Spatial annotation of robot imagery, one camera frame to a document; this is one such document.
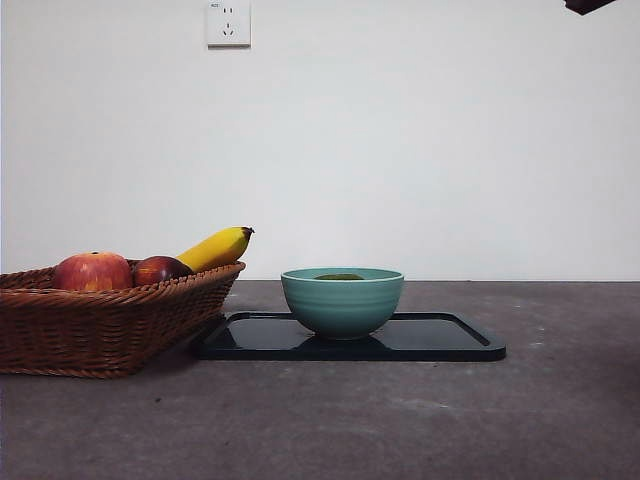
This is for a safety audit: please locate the teal ribbed bowl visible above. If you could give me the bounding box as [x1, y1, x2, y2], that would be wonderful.
[280, 267, 405, 342]

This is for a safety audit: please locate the yellow banana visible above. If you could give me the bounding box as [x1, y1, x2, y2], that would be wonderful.
[174, 226, 255, 274]

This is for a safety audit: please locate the black rectangular tray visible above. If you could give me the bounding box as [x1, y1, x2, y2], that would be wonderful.
[192, 311, 507, 362]

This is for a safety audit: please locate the small dark red apple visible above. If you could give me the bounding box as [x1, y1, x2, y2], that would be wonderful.
[132, 255, 195, 287]

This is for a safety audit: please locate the large red apple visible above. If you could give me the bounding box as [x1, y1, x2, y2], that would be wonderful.
[52, 251, 134, 292]

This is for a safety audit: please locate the brown wicker basket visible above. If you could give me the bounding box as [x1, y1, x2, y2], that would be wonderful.
[0, 259, 247, 380]

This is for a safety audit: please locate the white wall power socket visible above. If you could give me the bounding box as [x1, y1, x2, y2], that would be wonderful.
[207, 0, 252, 50]

